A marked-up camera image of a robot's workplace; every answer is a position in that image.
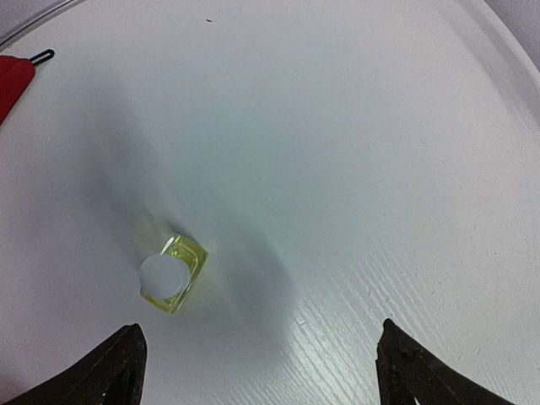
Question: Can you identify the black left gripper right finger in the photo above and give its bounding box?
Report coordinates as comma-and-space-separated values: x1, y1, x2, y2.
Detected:
375, 318, 509, 405

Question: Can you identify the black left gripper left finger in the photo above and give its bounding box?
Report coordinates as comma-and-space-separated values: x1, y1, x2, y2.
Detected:
8, 323, 148, 405

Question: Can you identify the yellow nail polish bottle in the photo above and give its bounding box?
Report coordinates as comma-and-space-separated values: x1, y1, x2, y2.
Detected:
137, 234, 208, 315

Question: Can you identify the grey nail polish cap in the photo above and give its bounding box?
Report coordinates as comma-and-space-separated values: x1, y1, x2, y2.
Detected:
137, 254, 191, 299

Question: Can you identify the red cloth garment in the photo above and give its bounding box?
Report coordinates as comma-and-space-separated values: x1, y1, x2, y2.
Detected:
0, 56, 35, 123

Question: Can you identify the black hairpin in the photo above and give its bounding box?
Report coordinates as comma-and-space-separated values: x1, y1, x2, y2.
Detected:
30, 49, 55, 67

